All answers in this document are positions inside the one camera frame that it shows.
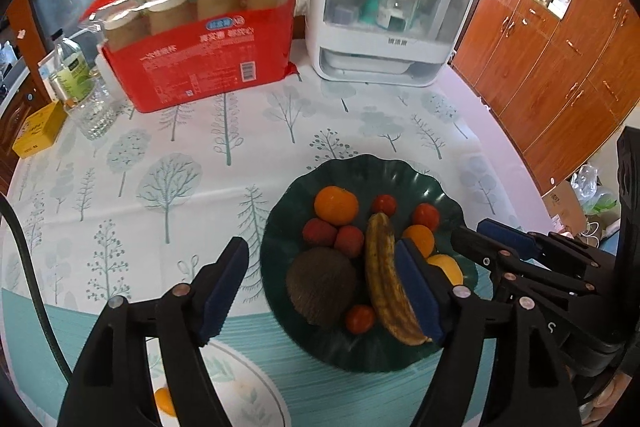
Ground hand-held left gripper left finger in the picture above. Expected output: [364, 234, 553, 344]
[57, 236, 250, 427]

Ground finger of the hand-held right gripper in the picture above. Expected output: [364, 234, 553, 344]
[450, 227, 601, 314]
[477, 218, 615, 290]

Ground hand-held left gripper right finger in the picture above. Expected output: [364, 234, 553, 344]
[395, 238, 576, 427]

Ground spotted ripe banana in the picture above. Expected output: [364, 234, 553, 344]
[364, 213, 433, 347]

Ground white floral plate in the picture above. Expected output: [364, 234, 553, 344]
[145, 339, 293, 427]

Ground red cherry tomato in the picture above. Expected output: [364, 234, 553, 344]
[345, 304, 377, 335]
[411, 203, 441, 232]
[371, 194, 398, 217]

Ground dark green wavy plate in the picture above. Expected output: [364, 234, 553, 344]
[261, 153, 481, 374]

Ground yellow-orange fruit with sticker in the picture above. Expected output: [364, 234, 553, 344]
[427, 254, 464, 286]

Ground small orange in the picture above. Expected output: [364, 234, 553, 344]
[401, 224, 436, 258]

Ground cardboard box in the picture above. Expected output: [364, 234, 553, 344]
[540, 179, 588, 235]

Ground clear plastic bags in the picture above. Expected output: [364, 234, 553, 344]
[570, 162, 621, 215]

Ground red lychee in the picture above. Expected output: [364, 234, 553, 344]
[334, 225, 365, 258]
[302, 218, 338, 248]

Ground brown coconut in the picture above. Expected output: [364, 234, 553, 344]
[286, 248, 358, 328]

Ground tree print tablecloth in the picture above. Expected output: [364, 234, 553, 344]
[0, 39, 556, 427]

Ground small yellow-orange citrus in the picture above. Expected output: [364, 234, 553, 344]
[154, 386, 177, 418]

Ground orange tangerine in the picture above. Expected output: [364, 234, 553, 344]
[314, 186, 360, 227]

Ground brown wooden cabinet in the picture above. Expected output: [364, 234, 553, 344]
[450, 0, 640, 198]

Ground clear drinking glass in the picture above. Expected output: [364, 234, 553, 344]
[65, 74, 118, 142]

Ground red package of paper cups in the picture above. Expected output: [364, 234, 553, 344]
[80, 0, 318, 114]

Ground yellow box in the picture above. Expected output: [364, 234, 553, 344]
[11, 101, 68, 159]

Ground clear bottle with green label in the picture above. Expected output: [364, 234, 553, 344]
[47, 32, 98, 105]

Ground teal bottle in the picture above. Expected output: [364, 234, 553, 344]
[361, 0, 388, 25]

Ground black cable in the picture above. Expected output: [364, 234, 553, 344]
[0, 194, 76, 383]

